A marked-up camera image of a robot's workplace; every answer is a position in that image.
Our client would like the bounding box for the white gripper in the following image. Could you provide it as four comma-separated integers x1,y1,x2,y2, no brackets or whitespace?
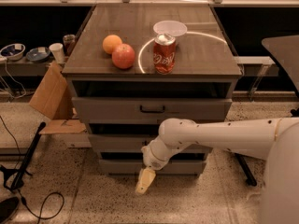
135,146,165,194

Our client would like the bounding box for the brown cardboard box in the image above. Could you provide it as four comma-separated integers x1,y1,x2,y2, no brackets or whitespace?
29,62,86,134

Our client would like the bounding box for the red cola can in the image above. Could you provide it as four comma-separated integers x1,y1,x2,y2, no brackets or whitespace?
153,33,176,74

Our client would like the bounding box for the grey bottom drawer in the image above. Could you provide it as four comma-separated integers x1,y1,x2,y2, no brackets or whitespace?
99,160,206,175

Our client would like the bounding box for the black stand leg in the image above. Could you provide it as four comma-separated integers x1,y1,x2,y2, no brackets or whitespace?
0,122,46,192
235,154,257,187

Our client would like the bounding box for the black stand leg left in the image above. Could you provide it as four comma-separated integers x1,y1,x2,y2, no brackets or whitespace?
0,122,46,192

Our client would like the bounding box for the red apple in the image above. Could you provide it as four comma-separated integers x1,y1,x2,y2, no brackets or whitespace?
112,44,135,69

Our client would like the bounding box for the grey shelf ledge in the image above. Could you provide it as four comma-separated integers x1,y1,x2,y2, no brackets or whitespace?
0,58,55,77

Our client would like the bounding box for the grey drawer cabinet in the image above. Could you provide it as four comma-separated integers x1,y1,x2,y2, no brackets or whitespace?
63,3,241,162

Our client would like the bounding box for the white and blue bowl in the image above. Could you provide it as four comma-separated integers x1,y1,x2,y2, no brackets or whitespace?
0,43,25,61

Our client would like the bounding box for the orange fruit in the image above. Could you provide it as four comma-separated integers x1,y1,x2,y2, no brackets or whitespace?
102,35,122,54

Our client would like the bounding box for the grey drawer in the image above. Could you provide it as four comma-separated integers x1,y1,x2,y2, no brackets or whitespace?
99,160,206,175
72,97,232,124
88,133,219,154

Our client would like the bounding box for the black stand leg right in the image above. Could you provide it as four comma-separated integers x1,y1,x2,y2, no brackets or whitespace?
235,154,257,187

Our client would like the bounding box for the dark glass jar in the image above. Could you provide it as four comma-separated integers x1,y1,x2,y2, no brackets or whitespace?
63,35,76,55

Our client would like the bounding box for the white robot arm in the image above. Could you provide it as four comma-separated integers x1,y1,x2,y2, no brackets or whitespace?
135,118,299,224

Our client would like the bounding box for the black round floor base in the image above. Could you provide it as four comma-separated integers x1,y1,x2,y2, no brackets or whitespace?
0,197,20,224

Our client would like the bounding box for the white plastic bowl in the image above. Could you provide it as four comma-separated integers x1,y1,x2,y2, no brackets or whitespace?
153,21,188,37

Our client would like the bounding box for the grey top drawer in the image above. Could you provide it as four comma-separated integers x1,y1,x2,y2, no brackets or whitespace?
72,97,232,124

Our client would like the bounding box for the white paper cup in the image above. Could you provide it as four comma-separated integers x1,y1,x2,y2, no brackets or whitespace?
49,43,65,63

